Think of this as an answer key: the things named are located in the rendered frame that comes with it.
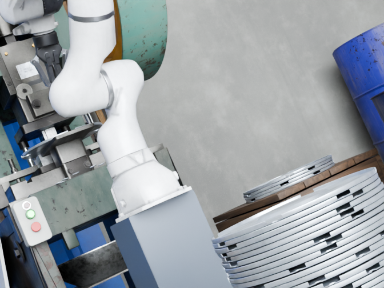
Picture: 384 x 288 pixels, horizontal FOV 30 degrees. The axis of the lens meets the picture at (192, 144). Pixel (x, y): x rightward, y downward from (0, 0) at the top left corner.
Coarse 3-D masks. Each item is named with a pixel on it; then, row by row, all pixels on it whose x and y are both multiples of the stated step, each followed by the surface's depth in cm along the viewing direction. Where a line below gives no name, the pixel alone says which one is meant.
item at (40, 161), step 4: (40, 156) 244; (48, 156) 246; (36, 160) 249; (40, 160) 245; (44, 160) 245; (48, 160) 245; (52, 160) 246; (36, 164) 251; (40, 164) 247; (44, 164) 244; (48, 164) 245
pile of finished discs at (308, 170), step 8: (320, 160) 206; (328, 160) 209; (304, 168) 203; (312, 168) 211; (320, 168) 205; (328, 168) 207; (280, 176) 222; (288, 176) 203; (296, 176) 203; (304, 176) 203; (312, 176) 203; (264, 184) 230; (272, 184) 214; (280, 184) 212; (288, 184) 203; (248, 192) 211; (256, 192) 207; (264, 192) 206; (272, 192) 204; (248, 200) 213; (256, 200) 209
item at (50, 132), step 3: (48, 129) 250; (51, 129) 251; (54, 129) 252; (42, 132) 250; (45, 132) 250; (48, 132) 250; (51, 132) 250; (54, 132) 252; (42, 135) 251; (45, 135) 250; (48, 135) 250; (51, 135) 250; (54, 135) 250; (45, 138) 250; (48, 138) 250
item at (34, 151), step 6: (96, 126) 239; (90, 132) 245; (84, 138) 253; (42, 144) 227; (30, 150) 229; (36, 150) 233; (42, 150) 239; (24, 156) 234; (30, 156) 240; (36, 156) 245
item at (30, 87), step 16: (0, 48) 245; (16, 48) 247; (32, 48) 249; (16, 64) 245; (16, 80) 244; (32, 80) 246; (16, 96) 243; (32, 96) 242; (48, 96) 244; (16, 112) 250; (32, 112) 242; (48, 112) 242
